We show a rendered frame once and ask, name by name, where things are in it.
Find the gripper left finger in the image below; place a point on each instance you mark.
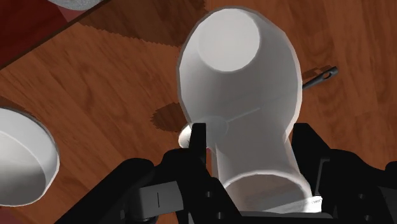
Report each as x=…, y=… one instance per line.
x=186, y=173

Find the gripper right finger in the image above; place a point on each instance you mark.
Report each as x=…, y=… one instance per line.
x=341, y=180

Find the white vase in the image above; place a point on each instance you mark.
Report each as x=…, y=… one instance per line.
x=238, y=102

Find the white bowl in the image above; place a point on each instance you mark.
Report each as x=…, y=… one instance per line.
x=21, y=158

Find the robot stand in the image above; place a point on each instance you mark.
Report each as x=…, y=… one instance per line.
x=28, y=28

